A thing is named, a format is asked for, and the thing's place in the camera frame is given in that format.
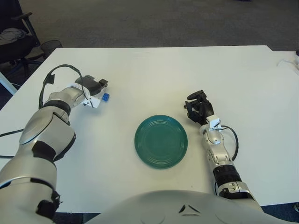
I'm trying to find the grey cloth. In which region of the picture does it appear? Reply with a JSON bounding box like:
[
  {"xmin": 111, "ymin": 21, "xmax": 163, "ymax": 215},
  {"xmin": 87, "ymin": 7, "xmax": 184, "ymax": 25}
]
[{"xmin": 0, "ymin": 28, "xmax": 27, "ymax": 43}]

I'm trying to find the thin white cable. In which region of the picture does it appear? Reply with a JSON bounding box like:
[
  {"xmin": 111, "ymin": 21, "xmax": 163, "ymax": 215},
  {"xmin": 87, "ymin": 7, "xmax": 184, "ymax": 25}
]
[{"xmin": 277, "ymin": 59, "xmax": 297, "ymax": 67}]

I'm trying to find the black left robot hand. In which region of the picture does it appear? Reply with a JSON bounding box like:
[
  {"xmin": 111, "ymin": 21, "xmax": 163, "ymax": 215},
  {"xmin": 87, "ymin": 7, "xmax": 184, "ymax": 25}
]
[{"xmin": 74, "ymin": 75, "xmax": 109, "ymax": 96}]

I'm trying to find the white table leg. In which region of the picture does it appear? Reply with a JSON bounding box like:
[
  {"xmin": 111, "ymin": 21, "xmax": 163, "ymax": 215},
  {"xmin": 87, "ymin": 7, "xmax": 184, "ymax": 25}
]
[{"xmin": 0, "ymin": 71, "xmax": 17, "ymax": 95}]

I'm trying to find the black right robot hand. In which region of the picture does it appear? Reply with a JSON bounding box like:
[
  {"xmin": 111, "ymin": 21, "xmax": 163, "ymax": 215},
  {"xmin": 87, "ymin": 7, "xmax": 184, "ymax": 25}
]
[{"xmin": 183, "ymin": 90, "xmax": 215, "ymax": 124}]

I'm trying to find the green round plate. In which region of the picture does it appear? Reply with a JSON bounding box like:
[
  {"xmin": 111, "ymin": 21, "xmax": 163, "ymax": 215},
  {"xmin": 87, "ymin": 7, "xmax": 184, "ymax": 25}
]
[{"xmin": 134, "ymin": 114, "xmax": 189, "ymax": 169}]

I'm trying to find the black office chair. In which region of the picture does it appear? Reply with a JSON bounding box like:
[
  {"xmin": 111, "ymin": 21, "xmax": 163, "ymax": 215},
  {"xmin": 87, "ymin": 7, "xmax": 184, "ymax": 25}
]
[{"xmin": 0, "ymin": 0, "xmax": 45, "ymax": 80}]

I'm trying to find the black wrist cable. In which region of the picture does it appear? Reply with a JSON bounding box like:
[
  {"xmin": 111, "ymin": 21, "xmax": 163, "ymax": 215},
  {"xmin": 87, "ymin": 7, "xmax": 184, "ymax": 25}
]
[
  {"xmin": 38, "ymin": 64, "xmax": 91, "ymax": 109},
  {"xmin": 221, "ymin": 125, "xmax": 240, "ymax": 162}
]

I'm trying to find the thin black floor cable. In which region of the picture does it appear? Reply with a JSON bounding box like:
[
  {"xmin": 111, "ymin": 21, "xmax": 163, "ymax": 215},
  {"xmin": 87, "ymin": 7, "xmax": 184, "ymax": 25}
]
[{"xmin": 0, "ymin": 128, "xmax": 26, "ymax": 160}]

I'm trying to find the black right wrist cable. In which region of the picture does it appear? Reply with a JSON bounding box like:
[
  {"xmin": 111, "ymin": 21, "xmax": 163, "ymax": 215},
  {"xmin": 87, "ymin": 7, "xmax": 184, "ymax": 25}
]
[{"xmin": 221, "ymin": 125, "xmax": 240, "ymax": 162}]

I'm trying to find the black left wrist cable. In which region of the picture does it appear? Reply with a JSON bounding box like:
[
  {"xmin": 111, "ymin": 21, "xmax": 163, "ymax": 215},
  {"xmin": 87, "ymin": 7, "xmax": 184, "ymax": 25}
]
[{"xmin": 38, "ymin": 64, "xmax": 91, "ymax": 109}]

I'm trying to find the black wire mesh wastebasket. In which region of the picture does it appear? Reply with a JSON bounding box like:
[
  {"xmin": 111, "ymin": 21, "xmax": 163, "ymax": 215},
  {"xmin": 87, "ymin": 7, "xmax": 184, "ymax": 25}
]
[{"xmin": 41, "ymin": 40, "xmax": 63, "ymax": 59}]

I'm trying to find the grey robot torso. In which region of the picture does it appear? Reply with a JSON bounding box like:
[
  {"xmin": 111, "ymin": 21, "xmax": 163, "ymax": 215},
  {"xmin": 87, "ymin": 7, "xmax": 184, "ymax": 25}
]
[{"xmin": 83, "ymin": 190, "xmax": 299, "ymax": 224}]

